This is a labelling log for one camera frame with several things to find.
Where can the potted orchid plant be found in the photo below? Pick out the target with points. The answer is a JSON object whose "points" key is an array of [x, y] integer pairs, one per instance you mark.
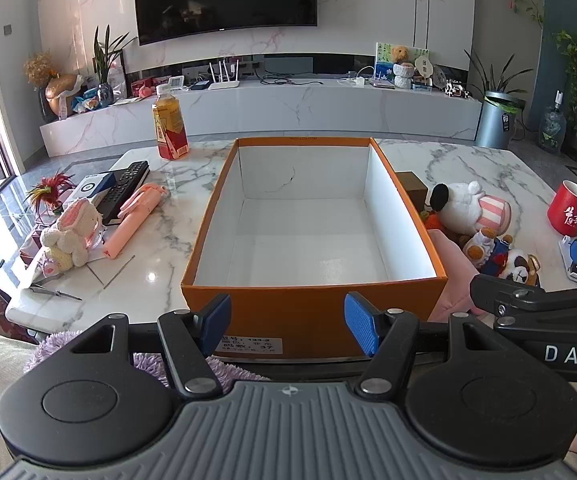
{"points": [[104, 92]]}

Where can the purple fuzzy garment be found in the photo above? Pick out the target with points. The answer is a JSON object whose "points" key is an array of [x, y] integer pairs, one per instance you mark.
{"points": [[148, 362]]}

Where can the blue plastic packet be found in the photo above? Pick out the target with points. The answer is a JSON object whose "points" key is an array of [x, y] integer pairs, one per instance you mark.
{"points": [[88, 97]]}

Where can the small metal scissors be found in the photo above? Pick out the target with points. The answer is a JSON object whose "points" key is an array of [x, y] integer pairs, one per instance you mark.
{"points": [[61, 294]]}

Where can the white router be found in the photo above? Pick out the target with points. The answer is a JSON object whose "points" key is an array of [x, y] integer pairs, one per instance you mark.
{"points": [[224, 84]]}

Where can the pink ornament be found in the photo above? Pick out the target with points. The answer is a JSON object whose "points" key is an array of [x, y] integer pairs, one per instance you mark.
{"points": [[144, 91]]}

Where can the drink bottle with red label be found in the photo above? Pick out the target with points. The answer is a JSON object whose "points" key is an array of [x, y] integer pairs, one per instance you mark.
{"points": [[171, 130]]}

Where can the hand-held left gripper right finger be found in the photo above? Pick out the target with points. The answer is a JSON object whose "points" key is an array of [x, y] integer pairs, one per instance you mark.
{"points": [[361, 326]]}

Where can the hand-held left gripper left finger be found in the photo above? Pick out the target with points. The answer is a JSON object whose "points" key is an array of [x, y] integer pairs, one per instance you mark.
{"points": [[216, 321]]}

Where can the white plush cat toy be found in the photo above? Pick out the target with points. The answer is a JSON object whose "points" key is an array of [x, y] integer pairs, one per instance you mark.
{"points": [[461, 210]]}

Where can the small white hand fan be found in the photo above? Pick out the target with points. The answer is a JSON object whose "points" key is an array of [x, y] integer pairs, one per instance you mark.
{"points": [[422, 66]]}

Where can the black white cow figurine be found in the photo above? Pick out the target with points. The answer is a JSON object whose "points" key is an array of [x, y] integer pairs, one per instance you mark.
{"points": [[456, 90]]}

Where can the white pink crochet bunny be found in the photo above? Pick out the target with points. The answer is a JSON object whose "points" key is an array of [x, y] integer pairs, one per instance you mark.
{"points": [[68, 235]]}

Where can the black remote control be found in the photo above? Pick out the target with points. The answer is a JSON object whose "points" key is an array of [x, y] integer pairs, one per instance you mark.
{"points": [[124, 185]]}

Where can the grey cylindrical bin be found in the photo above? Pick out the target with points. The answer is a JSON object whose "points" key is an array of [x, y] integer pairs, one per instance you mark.
{"points": [[496, 122]]}

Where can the orange cardboard box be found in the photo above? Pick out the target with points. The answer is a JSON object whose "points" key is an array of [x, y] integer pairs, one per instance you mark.
{"points": [[288, 310]]}

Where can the orange crochet fruit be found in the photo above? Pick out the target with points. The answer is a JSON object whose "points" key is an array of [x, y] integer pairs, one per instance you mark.
{"points": [[431, 221]]}

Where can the blue and white box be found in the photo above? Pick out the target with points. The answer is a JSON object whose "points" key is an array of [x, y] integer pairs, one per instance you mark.
{"points": [[87, 188]]}

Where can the red cup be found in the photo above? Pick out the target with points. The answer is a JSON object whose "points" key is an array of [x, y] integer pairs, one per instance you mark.
{"points": [[566, 210]]}

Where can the pink selfie stick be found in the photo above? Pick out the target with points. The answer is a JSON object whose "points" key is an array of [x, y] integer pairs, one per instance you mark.
{"points": [[133, 215]]}

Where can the brown white dog plush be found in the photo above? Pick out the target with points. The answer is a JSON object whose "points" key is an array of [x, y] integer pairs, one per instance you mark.
{"points": [[518, 272]]}

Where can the red green feather shuttlecock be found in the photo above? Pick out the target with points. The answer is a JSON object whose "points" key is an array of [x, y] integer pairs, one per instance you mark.
{"points": [[51, 192]]}

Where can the small white digital clock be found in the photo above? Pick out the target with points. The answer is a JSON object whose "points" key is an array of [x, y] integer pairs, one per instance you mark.
{"points": [[175, 82]]}

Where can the glass vase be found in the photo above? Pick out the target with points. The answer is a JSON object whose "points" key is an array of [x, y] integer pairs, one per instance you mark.
{"points": [[552, 127]]}

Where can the teddy bear picture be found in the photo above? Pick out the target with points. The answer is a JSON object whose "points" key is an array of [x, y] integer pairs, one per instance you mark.
{"points": [[418, 57]]}

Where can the brown cardboard box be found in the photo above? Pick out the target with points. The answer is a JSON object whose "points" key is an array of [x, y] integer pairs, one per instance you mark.
{"points": [[413, 190]]}

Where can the golden gourd ornament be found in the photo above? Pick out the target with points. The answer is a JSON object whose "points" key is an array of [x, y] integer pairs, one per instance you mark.
{"points": [[61, 92]]}

